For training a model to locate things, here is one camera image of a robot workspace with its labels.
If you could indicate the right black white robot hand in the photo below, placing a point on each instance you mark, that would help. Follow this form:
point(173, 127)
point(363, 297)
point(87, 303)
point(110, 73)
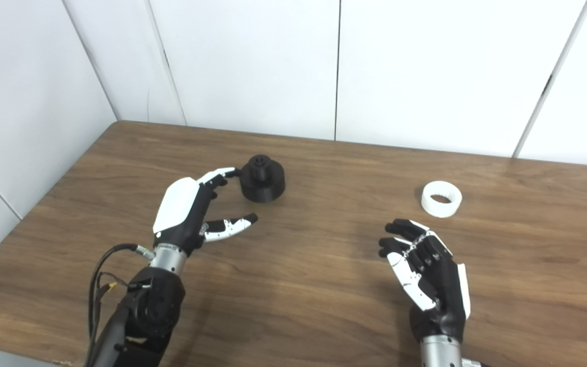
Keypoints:
point(446, 290)

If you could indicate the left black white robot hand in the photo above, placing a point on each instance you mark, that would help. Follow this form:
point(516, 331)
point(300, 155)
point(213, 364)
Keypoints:
point(181, 209)

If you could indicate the round black stepped part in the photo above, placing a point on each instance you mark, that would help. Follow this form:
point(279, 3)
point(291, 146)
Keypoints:
point(263, 183)

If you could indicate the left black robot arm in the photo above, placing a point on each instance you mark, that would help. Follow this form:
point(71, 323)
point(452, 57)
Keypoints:
point(153, 306)

